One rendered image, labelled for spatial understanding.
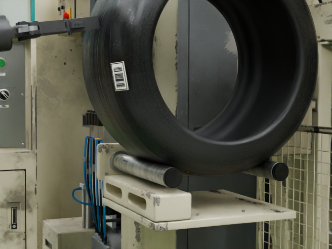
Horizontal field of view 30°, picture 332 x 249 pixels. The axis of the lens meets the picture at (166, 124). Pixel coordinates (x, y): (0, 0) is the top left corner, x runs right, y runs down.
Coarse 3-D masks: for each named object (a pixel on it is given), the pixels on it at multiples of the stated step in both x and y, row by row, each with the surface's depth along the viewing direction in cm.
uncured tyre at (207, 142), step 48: (144, 0) 131; (240, 0) 169; (288, 0) 144; (96, 48) 138; (144, 48) 131; (240, 48) 172; (288, 48) 163; (96, 96) 144; (144, 96) 132; (240, 96) 172; (288, 96) 149; (144, 144) 137; (192, 144) 137; (240, 144) 141
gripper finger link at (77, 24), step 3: (78, 21) 135; (81, 21) 135; (66, 24) 132; (72, 24) 134; (75, 24) 134; (78, 24) 135; (81, 24) 135; (84, 24) 135; (66, 27) 132; (72, 27) 134; (75, 27) 134; (78, 27) 135; (81, 27) 135
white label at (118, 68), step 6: (114, 66) 131; (120, 66) 130; (114, 72) 131; (120, 72) 130; (114, 78) 132; (120, 78) 130; (126, 78) 129; (114, 84) 132; (120, 84) 131; (126, 84) 130
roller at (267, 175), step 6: (264, 162) 150; (270, 162) 149; (276, 162) 147; (252, 168) 154; (258, 168) 151; (264, 168) 149; (270, 168) 147; (276, 168) 146; (282, 168) 146; (288, 168) 147; (252, 174) 156; (258, 174) 152; (264, 174) 149; (270, 174) 147; (276, 174) 146; (282, 174) 146; (288, 174) 147; (276, 180) 147; (282, 180) 147
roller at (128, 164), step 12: (120, 156) 162; (132, 156) 159; (120, 168) 161; (132, 168) 152; (144, 168) 145; (156, 168) 139; (168, 168) 135; (156, 180) 139; (168, 180) 134; (180, 180) 135
